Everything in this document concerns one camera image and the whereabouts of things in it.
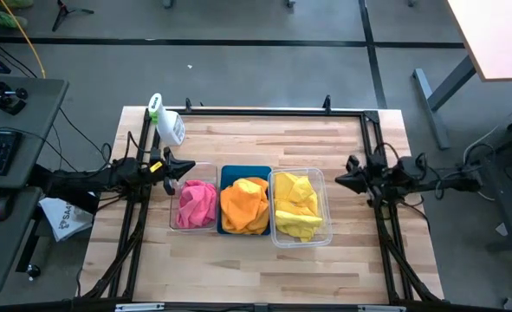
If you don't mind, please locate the pink microfiber towel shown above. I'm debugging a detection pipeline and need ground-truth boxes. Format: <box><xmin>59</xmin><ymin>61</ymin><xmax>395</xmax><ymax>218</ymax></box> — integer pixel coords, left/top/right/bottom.
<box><xmin>175</xmin><ymin>179</ymin><xmax>218</xmax><ymax>230</ymax></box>

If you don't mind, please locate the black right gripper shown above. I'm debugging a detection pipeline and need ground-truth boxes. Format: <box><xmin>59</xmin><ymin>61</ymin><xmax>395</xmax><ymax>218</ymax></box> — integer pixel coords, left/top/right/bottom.
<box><xmin>334</xmin><ymin>153</ymin><xmax>389</xmax><ymax>205</ymax></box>

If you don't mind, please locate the yellow cable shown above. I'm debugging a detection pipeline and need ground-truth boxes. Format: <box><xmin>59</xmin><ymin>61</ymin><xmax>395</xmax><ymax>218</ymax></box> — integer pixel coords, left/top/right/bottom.
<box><xmin>0</xmin><ymin>0</ymin><xmax>48</xmax><ymax>81</ymax></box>

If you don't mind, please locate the large clear plastic basket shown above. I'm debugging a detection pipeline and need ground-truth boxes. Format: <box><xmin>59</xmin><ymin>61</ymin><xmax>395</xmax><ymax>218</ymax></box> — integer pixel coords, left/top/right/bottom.
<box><xmin>267</xmin><ymin>167</ymin><xmax>334</xmax><ymax>249</ymax></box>

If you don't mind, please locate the white table top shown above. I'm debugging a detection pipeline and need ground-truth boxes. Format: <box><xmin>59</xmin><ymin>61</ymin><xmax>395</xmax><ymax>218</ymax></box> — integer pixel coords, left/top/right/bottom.
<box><xmin>446</xmin><ymin>0</ymin><xmax>512</xmax><ymax>82</ymax></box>

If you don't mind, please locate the black computer mouse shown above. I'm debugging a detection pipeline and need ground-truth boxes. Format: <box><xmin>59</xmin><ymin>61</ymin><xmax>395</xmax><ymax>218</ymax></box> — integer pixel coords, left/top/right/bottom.
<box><xmin>0</xmin><ymin>192</ymin><xmax>15</xmax><ymax>223</ymax></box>

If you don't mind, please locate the grey table leg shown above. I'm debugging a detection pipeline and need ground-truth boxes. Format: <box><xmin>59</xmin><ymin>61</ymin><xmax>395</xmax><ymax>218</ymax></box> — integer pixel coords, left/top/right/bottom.
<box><xmin>412</xmin><ymin>55</ymin><xmax>478</xmax><ymax>151</ymax></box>

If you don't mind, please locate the black aluminium table frame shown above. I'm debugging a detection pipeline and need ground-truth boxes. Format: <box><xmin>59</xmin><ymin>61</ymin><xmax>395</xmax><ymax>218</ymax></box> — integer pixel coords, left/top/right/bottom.
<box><xmin>75</xmin><ymin>106</ymin><xmax>444</xmax><ymax>305</ymax></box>

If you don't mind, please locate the silver metal bracket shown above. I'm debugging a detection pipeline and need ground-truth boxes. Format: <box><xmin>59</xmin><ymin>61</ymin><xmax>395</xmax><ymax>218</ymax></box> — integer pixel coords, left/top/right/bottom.
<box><xmin>114</xmin><ymin>302</ymin><xmax>166</xmax><ymax>312</ymax></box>
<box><xmin>358</xmin><ymin>304</ymin><xmax>408</xmax><ymax>312</ymax></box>

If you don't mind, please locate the blue plastic basket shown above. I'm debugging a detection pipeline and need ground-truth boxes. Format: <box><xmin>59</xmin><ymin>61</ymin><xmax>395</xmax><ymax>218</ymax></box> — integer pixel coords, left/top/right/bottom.
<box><xmin>217</xmin><ymin>165</ymin><xmax>274</xmax><ymax>237</ymax></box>

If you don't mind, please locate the white spray bottle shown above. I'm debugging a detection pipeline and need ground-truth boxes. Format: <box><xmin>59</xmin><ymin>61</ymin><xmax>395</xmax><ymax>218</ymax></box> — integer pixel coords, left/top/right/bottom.
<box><xmin>147</xmin><ymin>92</ymin><xmax>187</xmax><ymax>147</ymax></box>

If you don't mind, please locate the white printed bag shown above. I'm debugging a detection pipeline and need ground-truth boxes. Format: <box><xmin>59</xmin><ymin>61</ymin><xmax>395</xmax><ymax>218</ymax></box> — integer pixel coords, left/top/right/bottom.
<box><xmin>38</xmin><ymin>197</ymin><xmax>94</xmax><ymax>243</ymax></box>

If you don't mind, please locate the black tripod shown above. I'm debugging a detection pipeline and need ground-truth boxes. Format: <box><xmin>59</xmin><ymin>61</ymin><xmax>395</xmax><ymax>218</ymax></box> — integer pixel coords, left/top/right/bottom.
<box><xmin>50</xmin><ymin>0</ymin><xmax>96</xmax><ymax>33</ymax></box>

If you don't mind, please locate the dark grey desk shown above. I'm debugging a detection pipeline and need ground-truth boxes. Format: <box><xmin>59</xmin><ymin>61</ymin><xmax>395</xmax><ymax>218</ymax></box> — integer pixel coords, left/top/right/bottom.
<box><xmin>0</xmin><ymin>76</ymin><xmax>70</xmax><ymax>297</ymax></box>

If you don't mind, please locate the black floor cable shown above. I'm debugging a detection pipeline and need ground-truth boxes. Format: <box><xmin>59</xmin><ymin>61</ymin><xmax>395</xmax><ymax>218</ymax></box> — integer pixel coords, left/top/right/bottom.
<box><xmin>49</xmin><ymin>107</ymin><xmax>113</xmax><ymax>172</ymax></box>

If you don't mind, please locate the person's green shoe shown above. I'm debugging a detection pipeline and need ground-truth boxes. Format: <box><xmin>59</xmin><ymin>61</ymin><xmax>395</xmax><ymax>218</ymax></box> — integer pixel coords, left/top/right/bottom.
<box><xmin>0</xmin><ymin>10</ymin><xmax>29</xmax><ymax>30</ymax></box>
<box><xmin>2</xmin><ymin>0</ymin><xmax>36</xmax><ymax>10</ymax></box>

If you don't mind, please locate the orange microfiber towel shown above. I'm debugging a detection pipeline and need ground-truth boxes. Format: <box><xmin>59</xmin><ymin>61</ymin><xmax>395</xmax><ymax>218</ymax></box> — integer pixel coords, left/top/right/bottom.
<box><xmin>247</xmin><ymin>176</ymin><xmax>269</xmax><ymax>192</ymax></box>
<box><xmin>219</xmin><ymin>177</ymin><xmax>270</xmax><ymax>236</ymax></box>

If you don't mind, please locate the black equipment stand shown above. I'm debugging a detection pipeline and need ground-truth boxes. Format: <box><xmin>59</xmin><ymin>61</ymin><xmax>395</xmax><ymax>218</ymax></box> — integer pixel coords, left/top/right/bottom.
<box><xmin>480</xmin><ymin>101</ymin><xmax>512</xmax><ymax>253</ymax></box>

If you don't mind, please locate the black desk clamp mount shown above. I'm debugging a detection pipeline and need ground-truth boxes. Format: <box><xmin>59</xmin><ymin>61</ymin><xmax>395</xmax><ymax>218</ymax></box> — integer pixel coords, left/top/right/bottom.
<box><xmin>0</xmin><ymin>81</ymin><xmax>29</xmax><ymax>116</ymax></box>

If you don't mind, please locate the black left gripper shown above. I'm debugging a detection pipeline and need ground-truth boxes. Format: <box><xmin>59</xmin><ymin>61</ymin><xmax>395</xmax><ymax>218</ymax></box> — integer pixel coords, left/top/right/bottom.
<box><xmin>149</xmin><ymin>146</ymin><xmax>197</xmax><ymax>197</ymax></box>

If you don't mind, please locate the small clear plastic basket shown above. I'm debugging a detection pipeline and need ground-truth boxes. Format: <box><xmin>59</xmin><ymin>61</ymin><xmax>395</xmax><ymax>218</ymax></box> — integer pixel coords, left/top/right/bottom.
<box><xmin>169</xmin><ymin>162</ymin><xmax>219</xmax><ymax>232</ymax></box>

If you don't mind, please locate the yellow microfiber towel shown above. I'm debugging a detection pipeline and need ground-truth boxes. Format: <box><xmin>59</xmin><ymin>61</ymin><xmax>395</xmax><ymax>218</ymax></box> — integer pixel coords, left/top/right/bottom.
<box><xmin>273</xmin><ymin>172</ymin><xmax>320</xmax><ymax>218</ymax></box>
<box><xmin>275</xmin><ymin>210</ymin><xmax>324</xmax><ymax>243</ymax></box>

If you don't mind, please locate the white floor cable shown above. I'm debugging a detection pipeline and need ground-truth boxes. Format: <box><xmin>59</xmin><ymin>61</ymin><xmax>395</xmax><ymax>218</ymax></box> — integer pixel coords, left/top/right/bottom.
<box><xmin>462</xmin><ymin>124</ymin><xmax>500</xmax><ymax>166</ymax></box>

